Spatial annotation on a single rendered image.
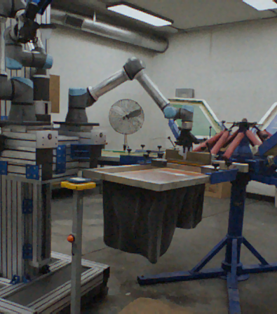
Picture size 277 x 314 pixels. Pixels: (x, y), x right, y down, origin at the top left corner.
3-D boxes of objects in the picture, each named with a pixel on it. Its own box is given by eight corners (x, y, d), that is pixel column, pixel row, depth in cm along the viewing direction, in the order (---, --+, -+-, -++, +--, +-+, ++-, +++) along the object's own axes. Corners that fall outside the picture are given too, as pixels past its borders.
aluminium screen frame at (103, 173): (158, 191, 185) (159, 183, 185) (82, 175, 223) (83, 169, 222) (234, 177, 244) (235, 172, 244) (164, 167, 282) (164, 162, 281)
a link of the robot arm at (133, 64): (131, 49, 232) (180, 111, 231) (134, 52, 243) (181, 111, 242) (117, 62, 235) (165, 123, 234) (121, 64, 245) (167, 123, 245)
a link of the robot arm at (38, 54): (25, 12, 207) (49, 76, 187) (5, 8, 200) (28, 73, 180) (31, -6, 199) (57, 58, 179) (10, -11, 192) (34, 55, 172)
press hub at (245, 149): (240, 288, 300) (257, 118, 280) (200, 273, 325) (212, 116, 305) (261, 274, 330) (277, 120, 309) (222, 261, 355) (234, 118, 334)
